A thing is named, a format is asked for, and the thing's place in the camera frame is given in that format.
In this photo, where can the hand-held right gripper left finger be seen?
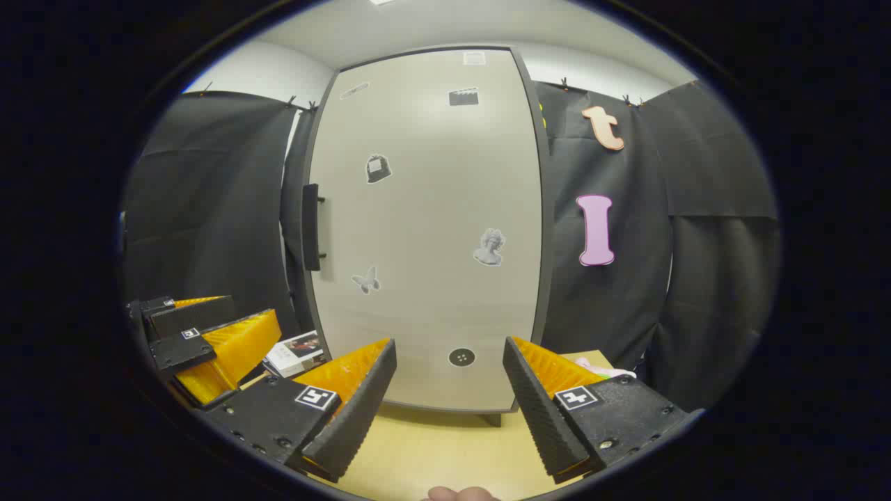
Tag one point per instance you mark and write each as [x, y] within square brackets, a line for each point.
[362, 410]

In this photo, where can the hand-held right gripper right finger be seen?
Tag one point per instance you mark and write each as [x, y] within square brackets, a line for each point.
[536, 410]

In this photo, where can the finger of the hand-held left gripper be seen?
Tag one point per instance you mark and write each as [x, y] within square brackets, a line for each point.
[181, 351]
[195, 313]

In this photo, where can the grey cabinet door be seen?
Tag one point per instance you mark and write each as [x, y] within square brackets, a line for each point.
[424, 209]

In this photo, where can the pink star plush toy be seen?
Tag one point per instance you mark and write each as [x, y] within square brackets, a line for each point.
[604, 370]

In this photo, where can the white photo booklet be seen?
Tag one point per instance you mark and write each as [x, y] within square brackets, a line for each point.
[292, 355]

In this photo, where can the black backdrop cloth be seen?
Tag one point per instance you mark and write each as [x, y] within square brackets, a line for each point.
[209, 209]

